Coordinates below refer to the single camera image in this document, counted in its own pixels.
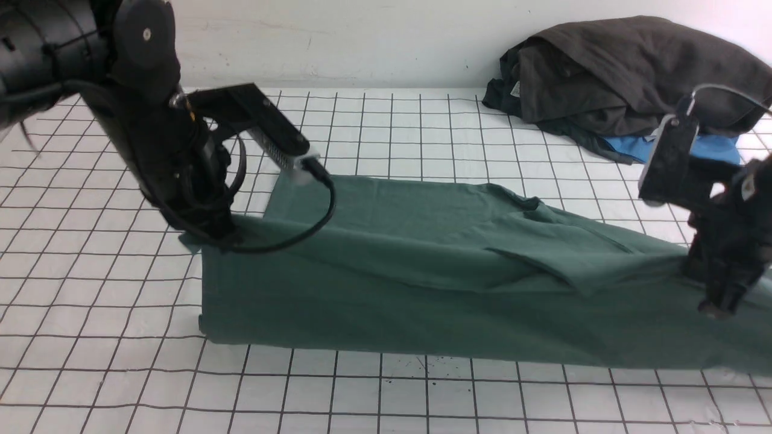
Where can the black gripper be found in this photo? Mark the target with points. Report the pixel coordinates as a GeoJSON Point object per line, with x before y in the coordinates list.
{"type": "Point", "coordinates": [190, 191]}

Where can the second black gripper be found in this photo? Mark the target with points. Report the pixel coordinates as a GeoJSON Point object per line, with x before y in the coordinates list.
{"type": "Point", "coordinates": [729, 264]}

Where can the green long-sleeve top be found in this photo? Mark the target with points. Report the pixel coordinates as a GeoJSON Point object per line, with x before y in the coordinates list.
{"type": "Point", "coordinates": [470, 270]}

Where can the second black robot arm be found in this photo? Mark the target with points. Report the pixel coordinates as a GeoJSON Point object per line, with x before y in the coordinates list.
{"type": "Point", "coordinates": [743, 205]}

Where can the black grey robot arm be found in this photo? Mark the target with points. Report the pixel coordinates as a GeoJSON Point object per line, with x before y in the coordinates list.
{"type": "Point", "coordinates": [120, 58]}

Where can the blue garment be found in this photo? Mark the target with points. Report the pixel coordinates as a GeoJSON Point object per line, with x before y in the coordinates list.
{"type": "Point", "coordinates": [714, 147]}

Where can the white grid tablecloth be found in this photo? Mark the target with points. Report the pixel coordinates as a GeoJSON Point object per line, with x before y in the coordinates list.
{"type": "Point", "coordinates": [100, 301]}

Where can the dark grey garment pile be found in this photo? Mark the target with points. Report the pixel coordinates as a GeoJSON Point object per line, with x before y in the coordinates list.
{"type": "Point", "coordinates": [593, 80]}

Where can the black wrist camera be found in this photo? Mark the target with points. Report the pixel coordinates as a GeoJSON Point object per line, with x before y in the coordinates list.
{"type": "Point", "coordinates": [244, 108]}

